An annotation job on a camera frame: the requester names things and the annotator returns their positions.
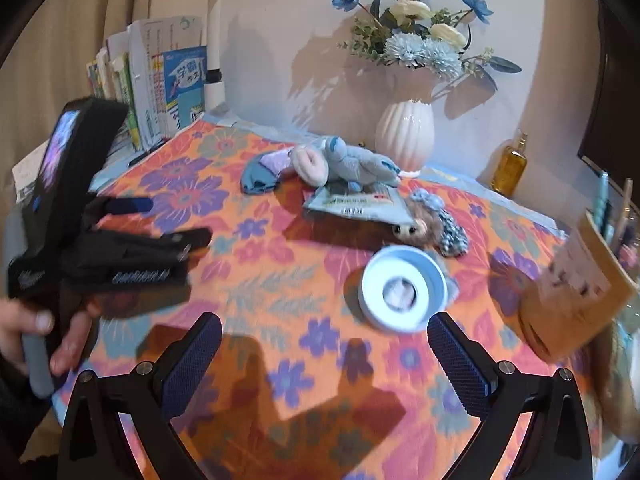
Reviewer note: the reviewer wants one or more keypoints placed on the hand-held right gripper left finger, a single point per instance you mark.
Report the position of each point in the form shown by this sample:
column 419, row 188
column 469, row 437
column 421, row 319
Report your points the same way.
column 192, row 365

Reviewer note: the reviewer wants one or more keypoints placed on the small grey plush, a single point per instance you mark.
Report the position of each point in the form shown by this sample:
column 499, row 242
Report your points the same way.
column 400, row 292

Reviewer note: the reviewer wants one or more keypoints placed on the row of upright books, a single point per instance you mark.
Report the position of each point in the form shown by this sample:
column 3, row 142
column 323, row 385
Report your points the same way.
column 150, row 75

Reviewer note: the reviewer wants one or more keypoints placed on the yellow oil bottle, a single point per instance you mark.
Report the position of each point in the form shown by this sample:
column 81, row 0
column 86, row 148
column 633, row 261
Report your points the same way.
column 509, row 165

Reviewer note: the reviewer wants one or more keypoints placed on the white ribbed vase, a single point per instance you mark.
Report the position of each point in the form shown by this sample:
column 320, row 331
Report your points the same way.
column 405, row 132

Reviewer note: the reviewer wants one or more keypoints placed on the small brown hair doll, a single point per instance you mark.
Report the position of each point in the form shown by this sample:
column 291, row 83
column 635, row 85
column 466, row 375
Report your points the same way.
column 425, row 225

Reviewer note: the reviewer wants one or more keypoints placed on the brown pen holder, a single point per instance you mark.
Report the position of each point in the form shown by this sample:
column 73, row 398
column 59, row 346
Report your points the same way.
column 575, row 280

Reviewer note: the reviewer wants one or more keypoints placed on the green label packet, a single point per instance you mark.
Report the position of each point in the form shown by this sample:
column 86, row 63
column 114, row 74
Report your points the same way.
column 350, row 205

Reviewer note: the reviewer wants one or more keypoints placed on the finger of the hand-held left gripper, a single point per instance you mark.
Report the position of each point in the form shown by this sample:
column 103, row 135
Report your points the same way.
column 170, row 242
column 125, row 206

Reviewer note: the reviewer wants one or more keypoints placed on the blue grey sock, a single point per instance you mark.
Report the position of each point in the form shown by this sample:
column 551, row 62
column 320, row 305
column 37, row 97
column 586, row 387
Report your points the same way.
column 257, row 177

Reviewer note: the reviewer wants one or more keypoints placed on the floral orange cloth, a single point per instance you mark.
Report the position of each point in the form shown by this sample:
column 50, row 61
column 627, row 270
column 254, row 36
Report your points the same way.
column 300, row 285

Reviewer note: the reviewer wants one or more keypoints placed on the teal pen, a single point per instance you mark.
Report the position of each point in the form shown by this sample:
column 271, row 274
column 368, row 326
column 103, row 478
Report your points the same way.
column 603, row 200

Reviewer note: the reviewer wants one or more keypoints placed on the blue grey plush elephant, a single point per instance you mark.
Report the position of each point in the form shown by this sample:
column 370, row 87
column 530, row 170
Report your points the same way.
column 345, row 160

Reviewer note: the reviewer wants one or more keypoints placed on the black monitor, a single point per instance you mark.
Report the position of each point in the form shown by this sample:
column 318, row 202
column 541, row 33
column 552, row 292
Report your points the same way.
column 615, row 85

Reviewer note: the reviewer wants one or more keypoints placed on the person's left hand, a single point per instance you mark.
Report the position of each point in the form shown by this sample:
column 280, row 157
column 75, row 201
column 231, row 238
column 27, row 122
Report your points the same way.
column 70, row 345

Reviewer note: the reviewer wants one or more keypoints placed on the white desk lamp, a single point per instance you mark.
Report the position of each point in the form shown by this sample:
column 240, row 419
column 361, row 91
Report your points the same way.
column 216, row 90

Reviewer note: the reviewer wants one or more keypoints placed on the black pen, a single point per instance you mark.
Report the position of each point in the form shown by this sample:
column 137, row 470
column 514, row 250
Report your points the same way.
column 145, row 152

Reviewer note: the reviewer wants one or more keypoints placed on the blue white flower bouquet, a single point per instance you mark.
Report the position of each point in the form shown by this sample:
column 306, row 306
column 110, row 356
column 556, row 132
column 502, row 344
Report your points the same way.
column 415, row 45

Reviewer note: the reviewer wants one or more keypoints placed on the small lilac cloth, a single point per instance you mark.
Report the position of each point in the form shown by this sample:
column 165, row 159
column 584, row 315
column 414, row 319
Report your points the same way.
column 275, row 161

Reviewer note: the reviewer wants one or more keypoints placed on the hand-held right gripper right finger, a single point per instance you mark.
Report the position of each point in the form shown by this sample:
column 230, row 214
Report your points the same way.
column 457, row 365

